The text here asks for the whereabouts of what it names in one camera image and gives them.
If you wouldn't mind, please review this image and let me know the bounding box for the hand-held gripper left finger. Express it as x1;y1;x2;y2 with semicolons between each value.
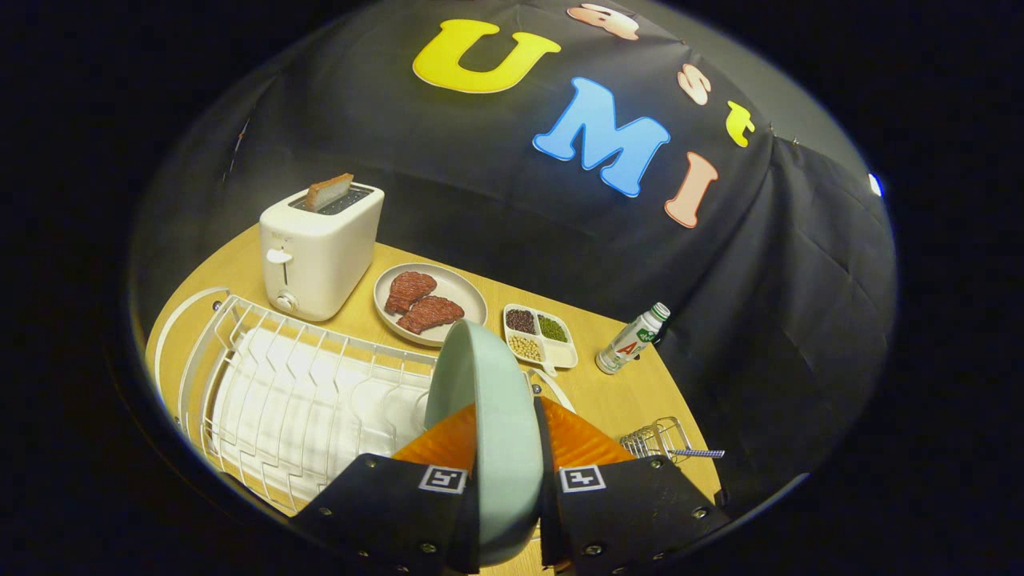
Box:
290;402;482;576

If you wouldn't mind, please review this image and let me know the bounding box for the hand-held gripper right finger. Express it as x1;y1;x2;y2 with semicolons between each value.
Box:
533;396;732;576

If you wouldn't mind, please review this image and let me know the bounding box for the light green plate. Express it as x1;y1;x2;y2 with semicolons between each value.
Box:
424;318;546;566

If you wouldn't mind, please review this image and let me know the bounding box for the white wire dish rack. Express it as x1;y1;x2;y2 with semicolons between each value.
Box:
176;293;575;517

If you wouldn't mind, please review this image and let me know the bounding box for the small metal wire basket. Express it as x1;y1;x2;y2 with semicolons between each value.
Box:
620;416;694;463

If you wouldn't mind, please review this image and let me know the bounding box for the white divided dish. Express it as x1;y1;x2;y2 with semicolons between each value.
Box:
502;303;579;377

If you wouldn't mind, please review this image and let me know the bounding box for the grey round plate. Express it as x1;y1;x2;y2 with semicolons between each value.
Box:
373;263;489;348

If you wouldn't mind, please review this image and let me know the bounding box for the white drink bottle green cap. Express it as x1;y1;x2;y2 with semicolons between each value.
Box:
594;302;671;375

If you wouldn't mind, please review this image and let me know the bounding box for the red steak piece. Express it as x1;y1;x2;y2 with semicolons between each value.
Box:
397;295;466;335
384;271;438;315

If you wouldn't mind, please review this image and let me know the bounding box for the white toaster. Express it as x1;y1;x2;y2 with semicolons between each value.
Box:
258;182;386;322

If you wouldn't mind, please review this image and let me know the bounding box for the brown toast slice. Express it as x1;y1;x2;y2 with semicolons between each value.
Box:
303;173;355;213

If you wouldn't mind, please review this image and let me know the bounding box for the white power cable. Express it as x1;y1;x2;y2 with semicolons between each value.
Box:
152;286;229;385

